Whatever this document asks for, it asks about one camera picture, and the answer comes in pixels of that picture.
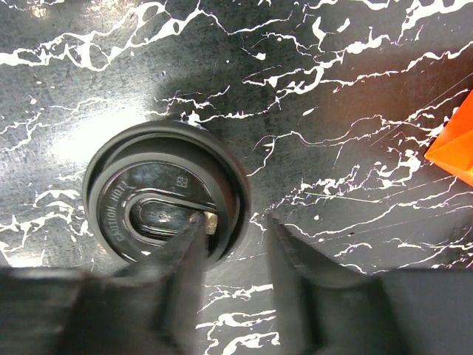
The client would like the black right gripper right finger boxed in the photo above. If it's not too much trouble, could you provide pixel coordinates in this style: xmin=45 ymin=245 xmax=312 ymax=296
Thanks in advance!
xmin=265 ymin=215 xmax=472 ymax=354

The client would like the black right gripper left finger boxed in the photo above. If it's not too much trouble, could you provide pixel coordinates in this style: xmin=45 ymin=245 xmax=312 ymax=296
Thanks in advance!
xmin=1 ymin=213 xmax=207 ymax=354

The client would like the single black lid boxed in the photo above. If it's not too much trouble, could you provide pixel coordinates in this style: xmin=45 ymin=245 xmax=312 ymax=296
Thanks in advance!
xmin=83 ymin=121 xmax=251 ymax=264

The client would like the orange paper bag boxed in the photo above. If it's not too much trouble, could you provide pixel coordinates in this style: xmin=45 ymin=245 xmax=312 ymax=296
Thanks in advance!
xmin=424 ymin=92 xmax=473 ymax=186

